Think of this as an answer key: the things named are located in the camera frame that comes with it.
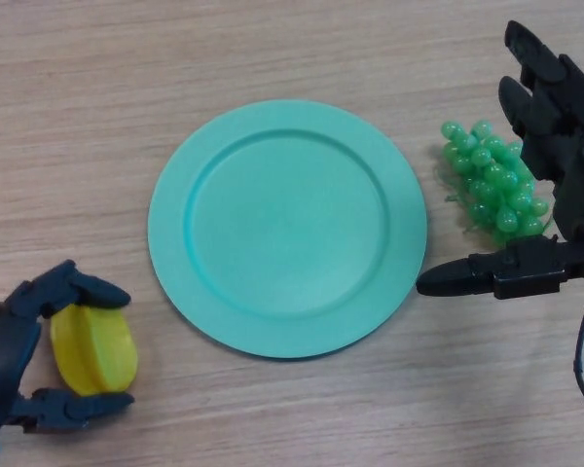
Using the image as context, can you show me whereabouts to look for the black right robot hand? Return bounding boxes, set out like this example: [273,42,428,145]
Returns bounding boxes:
[416,19,584,301]

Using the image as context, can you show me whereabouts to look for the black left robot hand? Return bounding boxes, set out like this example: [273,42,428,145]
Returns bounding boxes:
[0,259,136,437]

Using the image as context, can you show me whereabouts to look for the yellow starfruit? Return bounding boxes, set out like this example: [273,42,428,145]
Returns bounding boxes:
[50,304,140,396]

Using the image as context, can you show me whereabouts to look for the green round plate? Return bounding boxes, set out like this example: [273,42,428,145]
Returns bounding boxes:
[147,99,428,360]

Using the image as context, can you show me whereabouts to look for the green grape bunch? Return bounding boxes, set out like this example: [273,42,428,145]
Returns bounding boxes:
[437,120,559,244]

